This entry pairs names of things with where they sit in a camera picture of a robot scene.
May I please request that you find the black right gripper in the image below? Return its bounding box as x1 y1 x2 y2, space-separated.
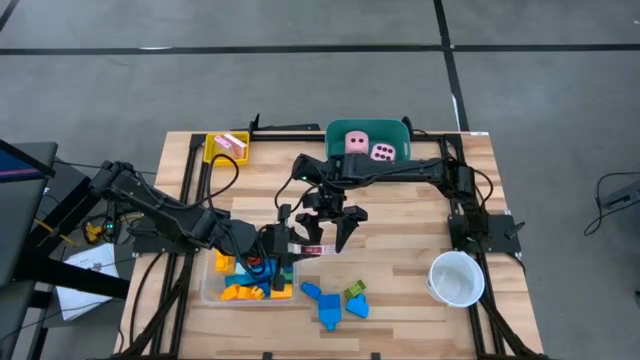
293 186 370 254

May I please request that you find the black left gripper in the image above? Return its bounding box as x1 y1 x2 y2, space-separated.
258 203 312 293

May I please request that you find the long blue toy block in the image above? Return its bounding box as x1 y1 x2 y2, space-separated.
223 273 261 289

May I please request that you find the clear plastic container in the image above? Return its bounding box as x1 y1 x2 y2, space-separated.
199 244 300 307

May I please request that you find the playing card deck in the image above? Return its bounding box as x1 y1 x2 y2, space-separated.
223 132 249 160

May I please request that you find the lime green toy brick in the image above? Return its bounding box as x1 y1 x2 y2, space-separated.
342 279 367 300

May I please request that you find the teal plastic bin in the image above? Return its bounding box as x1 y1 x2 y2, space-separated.
324 118 414 164

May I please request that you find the yellow mesh basket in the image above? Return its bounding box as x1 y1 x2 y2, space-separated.
202 131 250 167

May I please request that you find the white paper cup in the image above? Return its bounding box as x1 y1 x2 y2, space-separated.
425 250 486 308

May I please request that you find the white paper sheet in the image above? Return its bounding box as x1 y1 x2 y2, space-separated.
55 243 121 321

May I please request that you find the black equipment stand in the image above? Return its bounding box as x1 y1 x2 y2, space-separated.
0 142 132 360

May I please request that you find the black monitor with blue screen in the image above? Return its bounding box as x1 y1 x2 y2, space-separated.
0 138 56 184

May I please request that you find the grey floor box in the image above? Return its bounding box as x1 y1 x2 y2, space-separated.
597 179 640 211

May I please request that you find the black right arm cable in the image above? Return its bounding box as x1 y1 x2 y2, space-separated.
273 172 321 216

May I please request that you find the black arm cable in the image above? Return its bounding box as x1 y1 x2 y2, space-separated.
197 152 241 209
273 172 321 216

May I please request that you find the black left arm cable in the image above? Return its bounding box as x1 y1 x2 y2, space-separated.
197 152 241 209

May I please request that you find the black cable under table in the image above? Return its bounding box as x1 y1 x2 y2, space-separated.
128 252 169 349

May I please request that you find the black floor cable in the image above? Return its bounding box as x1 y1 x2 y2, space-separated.
583 172 640 237

